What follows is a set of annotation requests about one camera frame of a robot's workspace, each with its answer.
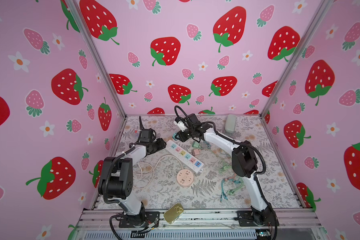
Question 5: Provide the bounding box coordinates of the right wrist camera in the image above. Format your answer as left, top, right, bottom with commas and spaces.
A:
174, 119, 188, 132

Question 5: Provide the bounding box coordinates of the silver aluminium corner post right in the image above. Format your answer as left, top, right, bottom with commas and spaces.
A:
260, 0, 333, 120

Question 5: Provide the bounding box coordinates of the round pink power socket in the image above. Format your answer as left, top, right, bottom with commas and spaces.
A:
177, 169, 194, 188

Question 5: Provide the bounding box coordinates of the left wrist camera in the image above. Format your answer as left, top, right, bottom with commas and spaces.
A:
137, 116, 156, 145

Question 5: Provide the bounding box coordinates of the white multicolour power strip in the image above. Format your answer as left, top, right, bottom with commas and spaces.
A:
166, 140, 205, 174

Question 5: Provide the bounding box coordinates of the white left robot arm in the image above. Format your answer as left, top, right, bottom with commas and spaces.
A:
98, 138, 166, 216

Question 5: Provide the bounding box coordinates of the gold sardine tin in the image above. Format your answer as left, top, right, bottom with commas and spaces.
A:
164, 203, 184, 224

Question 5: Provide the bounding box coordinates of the pink charging cable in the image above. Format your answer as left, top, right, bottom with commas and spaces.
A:
223, 176, 242, 188

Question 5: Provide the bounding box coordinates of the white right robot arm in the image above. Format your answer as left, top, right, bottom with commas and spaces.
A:
175, 121, 279, 227

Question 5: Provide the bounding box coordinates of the teal charging cable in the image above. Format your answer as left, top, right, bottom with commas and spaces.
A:
218, 176, 244, 202

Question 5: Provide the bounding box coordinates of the light green charger plug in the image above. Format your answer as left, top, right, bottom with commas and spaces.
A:
192, 142, 202, 149

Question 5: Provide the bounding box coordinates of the pale green glasses case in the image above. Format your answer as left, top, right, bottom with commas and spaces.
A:
225, 114, 237, 134

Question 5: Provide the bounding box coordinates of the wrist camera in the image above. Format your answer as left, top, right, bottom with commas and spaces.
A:
137, 116, 156, 145
174, 119, 188, 132

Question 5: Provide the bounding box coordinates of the silver aluminium corner post left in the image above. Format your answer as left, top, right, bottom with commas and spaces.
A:
66, 0, 127, 119

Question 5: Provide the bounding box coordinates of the silver aluminium corner post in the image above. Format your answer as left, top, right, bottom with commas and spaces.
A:
66, 0, 127, 119
260, 0, 333, 120

